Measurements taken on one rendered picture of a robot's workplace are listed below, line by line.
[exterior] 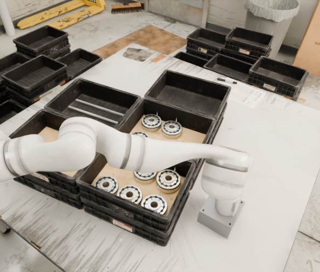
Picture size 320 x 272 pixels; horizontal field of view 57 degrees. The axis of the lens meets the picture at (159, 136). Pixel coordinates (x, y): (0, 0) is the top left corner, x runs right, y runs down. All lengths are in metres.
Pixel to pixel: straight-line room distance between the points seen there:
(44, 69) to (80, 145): 2.23
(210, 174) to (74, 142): 0.28
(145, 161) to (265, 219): 0.96
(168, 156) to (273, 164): 1.13
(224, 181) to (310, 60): 3.41
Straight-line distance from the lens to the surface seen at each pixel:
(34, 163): 0.56
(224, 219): 1.27
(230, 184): 0.62
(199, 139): 1.47
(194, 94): 1.76
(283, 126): 1.89
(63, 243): 1.33
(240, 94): 2.05
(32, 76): 2.65
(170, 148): 0.57
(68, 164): 0.53
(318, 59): 3.94
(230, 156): 0.61
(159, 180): 1.25
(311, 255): 2.28
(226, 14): 4.39
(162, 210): 1.17
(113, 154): 0.54
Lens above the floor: 1.86
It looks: 45 degrees down
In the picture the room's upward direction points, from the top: 3 degrees clockwise
